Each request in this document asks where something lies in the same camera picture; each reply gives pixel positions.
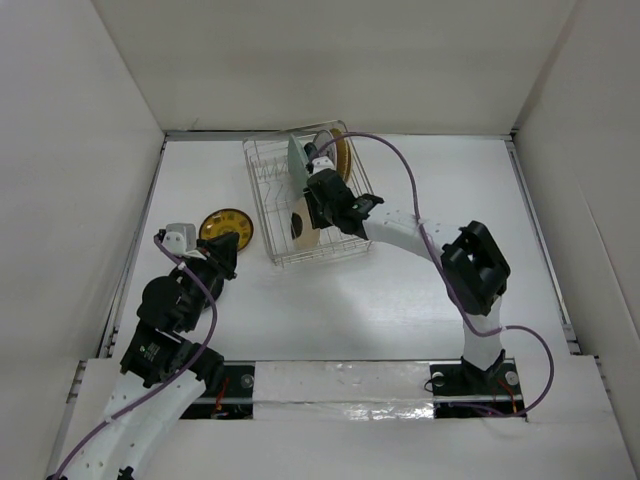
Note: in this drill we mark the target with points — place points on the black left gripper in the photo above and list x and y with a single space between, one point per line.
221 252

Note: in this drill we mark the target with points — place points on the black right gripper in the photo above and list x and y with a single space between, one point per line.
319 221

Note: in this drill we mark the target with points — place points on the yellow brown patterned plate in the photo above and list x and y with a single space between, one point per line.
228 220

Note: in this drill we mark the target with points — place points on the cream plate brown smear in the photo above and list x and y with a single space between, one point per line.
303 234

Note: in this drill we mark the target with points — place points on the light green rectangular dish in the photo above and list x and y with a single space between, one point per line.
297 161

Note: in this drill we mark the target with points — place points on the yellow woven pattern plate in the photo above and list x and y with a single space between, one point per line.
340 153

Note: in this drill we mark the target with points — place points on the white plate red characters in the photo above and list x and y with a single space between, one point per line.
322 143

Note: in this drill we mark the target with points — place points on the blue floral round plate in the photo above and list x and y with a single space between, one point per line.
311 150

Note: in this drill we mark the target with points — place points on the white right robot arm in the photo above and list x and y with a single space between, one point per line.
474 270

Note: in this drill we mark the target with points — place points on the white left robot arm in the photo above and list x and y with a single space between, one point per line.
161 372

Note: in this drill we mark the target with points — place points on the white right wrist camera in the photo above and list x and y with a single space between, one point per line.
319 164

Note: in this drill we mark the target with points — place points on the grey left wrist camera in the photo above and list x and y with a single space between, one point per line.
179 238

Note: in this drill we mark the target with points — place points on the metal wire dish rack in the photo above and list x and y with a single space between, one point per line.
271 185

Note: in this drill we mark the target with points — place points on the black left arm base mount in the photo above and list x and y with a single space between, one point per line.
233 400

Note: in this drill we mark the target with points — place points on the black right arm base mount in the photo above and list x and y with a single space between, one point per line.
457 397

